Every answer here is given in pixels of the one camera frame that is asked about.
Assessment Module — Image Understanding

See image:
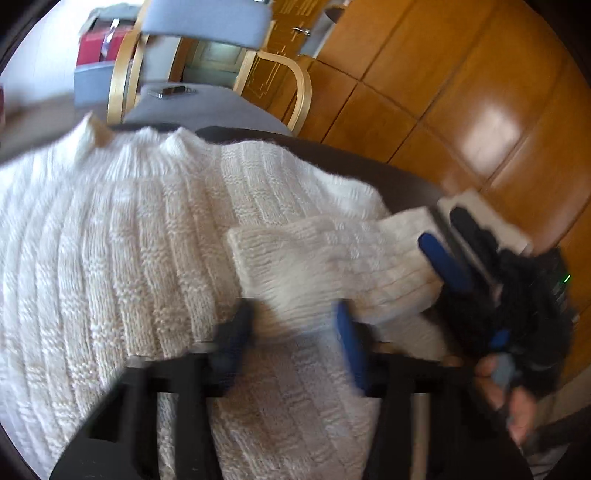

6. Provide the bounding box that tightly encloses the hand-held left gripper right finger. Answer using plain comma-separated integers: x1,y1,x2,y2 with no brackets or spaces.
335,300,527,480

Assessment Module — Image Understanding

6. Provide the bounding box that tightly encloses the wooden door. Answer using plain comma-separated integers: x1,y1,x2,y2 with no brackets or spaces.
240,0,333,112

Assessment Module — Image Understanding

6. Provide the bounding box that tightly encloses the red storage box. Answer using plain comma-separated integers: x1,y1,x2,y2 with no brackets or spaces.
76,28,123,68

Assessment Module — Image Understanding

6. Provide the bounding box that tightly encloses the blue plastic storage box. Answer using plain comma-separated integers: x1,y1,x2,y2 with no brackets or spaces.
74,60,116,109

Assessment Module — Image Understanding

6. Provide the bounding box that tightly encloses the grey wooden armchair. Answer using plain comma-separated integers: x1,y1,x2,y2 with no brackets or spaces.
74,0,312,137

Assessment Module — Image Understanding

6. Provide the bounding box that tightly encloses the wooden wardrobe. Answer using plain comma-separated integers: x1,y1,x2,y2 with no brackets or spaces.
268,0,591,416

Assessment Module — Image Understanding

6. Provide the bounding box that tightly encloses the person's right hand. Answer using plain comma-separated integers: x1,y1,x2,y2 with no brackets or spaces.
475,353,536,444

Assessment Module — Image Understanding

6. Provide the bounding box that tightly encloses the smartphone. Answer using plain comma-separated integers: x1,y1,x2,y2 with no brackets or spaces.
148,84,197,100

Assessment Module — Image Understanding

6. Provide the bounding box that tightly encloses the white knit sweater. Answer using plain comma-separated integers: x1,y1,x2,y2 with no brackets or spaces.
0,115,458,480

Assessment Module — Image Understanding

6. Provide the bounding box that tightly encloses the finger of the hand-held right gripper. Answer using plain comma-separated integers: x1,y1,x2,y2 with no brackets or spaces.
449,206,502,273
418,232,476,301

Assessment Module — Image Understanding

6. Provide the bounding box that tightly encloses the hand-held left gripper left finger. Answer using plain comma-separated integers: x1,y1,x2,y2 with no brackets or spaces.
51,300,257,480

